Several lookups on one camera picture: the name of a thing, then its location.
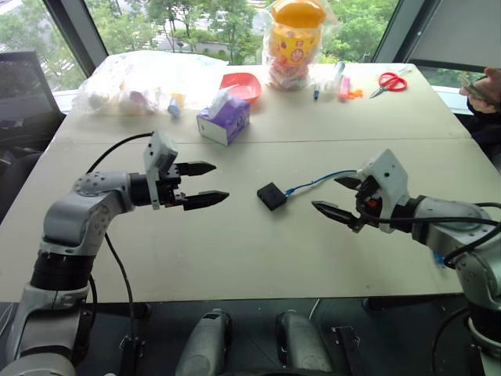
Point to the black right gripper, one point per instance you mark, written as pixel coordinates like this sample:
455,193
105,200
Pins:
367,199

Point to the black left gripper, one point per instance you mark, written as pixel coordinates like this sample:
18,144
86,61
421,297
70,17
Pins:
170,188

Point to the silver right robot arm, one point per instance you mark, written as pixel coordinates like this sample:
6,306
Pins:
460,243

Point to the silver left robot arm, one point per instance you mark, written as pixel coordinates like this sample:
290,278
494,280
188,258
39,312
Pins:
84,213

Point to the small black plastic box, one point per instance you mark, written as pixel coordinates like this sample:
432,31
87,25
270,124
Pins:
272,195

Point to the person's bare hand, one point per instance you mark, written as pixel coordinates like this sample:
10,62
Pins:
479,91

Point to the purple tissue box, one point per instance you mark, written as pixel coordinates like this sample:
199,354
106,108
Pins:
225,121

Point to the small blue capped bottle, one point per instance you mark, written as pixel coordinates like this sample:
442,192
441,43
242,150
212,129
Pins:
174,105

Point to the orange small clip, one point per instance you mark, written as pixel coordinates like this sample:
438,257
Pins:
355,93

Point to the blue capped pen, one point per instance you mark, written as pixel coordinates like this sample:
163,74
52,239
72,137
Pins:
316,93

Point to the red plastic bowl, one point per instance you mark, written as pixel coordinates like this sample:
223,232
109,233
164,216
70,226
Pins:
242,85

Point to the pink eraser block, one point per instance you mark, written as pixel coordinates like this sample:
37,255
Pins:
344,87

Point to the clear plastic bag of items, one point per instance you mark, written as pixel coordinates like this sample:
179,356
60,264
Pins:
137,84

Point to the grey rounded robot leg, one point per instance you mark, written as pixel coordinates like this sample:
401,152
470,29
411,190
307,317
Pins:
299,342
205,344

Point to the orange lidded candy jar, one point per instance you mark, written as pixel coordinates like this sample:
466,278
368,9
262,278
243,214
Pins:
293,47

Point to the person's dark sleeve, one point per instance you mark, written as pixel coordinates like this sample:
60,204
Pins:
485,129

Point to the dark monitor screen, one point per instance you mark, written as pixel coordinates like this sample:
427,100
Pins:
23,84

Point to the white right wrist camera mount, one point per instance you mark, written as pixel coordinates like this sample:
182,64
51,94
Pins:
388,184

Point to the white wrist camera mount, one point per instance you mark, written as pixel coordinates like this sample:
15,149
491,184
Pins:
159,156
388,184

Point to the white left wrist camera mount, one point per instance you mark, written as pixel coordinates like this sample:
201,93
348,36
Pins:
159,156

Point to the black table clamp bracket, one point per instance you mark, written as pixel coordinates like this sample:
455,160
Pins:
131,348
348,346

